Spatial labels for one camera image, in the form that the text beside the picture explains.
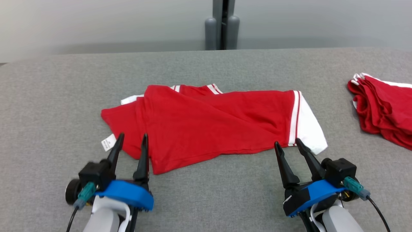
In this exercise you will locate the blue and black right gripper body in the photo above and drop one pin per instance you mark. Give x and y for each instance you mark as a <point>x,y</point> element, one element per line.
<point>309,196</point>

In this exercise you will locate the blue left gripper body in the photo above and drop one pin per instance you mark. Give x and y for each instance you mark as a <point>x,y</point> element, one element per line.
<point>128,193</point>

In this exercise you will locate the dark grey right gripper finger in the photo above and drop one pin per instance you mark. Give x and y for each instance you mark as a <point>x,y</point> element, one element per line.
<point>288,174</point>
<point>313,167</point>

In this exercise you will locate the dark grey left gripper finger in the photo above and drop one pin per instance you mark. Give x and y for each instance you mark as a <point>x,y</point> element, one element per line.
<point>115,154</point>
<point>143,164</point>

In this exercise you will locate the red and white jersey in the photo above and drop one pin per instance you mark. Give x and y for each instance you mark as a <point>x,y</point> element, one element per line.
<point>209,129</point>

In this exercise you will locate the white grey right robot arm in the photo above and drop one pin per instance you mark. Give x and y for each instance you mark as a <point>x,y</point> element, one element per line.
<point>341,222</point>

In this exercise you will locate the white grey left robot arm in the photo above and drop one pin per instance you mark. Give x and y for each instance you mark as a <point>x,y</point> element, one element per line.
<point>103,222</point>

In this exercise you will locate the crumpled red and white garment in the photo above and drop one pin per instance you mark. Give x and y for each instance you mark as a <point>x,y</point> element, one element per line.
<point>383,109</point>

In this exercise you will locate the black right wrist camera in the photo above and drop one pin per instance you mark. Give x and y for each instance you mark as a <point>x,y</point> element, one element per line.
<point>341,170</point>

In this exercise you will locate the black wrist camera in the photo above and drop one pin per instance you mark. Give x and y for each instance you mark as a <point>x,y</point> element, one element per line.
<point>341,170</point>
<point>93,175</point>

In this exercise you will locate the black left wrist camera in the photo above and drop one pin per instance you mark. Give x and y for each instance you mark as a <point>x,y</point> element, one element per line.
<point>93,175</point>

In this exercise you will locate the grey partition post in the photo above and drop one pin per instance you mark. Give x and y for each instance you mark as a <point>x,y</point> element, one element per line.
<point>233,32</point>
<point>210,35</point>

